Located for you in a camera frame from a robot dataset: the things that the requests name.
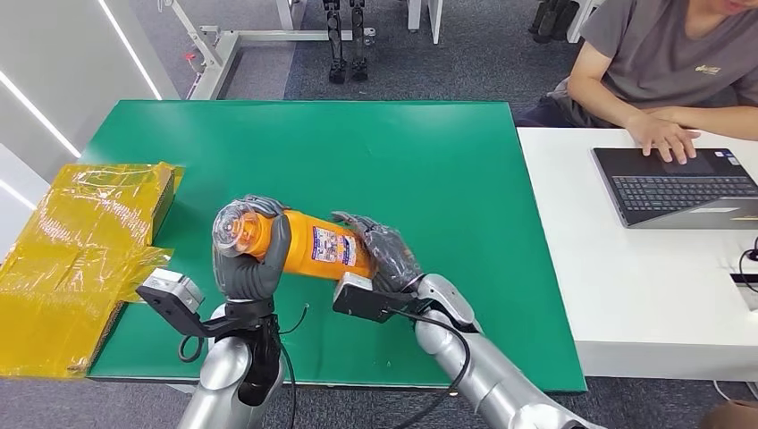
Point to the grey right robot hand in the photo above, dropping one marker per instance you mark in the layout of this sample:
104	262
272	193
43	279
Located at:
391	257

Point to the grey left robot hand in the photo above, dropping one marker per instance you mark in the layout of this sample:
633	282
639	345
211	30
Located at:
246	281

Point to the orange juice bottle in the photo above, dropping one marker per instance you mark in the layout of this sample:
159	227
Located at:
314	246

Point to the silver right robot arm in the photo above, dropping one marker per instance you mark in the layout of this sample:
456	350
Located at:
485	373

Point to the person's left forearm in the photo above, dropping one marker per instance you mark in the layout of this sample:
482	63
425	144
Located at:
710	118

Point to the person's right forearm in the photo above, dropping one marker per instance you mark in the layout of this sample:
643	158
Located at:
598	100

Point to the green table mat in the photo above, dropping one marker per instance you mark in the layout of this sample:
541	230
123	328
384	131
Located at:
355	154

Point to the yellow taped cardboard box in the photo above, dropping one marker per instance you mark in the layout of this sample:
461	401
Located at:
77	248

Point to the black robot leg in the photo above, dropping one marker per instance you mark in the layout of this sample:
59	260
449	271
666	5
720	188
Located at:
358	41
336	41

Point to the white desk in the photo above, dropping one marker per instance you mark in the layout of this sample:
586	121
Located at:
622	284

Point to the dark grey laptop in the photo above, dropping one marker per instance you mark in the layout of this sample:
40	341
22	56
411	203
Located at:
669	189

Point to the person's right hand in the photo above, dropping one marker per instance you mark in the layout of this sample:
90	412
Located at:
663	139

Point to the white slanted furniture leg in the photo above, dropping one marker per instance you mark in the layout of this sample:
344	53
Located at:
583	21

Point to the person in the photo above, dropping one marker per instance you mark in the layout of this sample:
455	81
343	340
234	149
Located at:
651	53

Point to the white desk socket box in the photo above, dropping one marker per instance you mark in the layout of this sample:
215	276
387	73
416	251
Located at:
747	290

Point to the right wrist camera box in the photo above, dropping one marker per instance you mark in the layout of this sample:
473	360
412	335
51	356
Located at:
361	302

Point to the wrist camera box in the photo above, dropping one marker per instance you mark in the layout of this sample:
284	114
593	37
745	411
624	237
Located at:
361	302
172	287

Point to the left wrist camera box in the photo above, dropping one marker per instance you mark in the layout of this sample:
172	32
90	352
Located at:
172	287

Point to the white metal stand frame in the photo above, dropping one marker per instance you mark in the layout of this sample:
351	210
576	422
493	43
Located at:
216	50

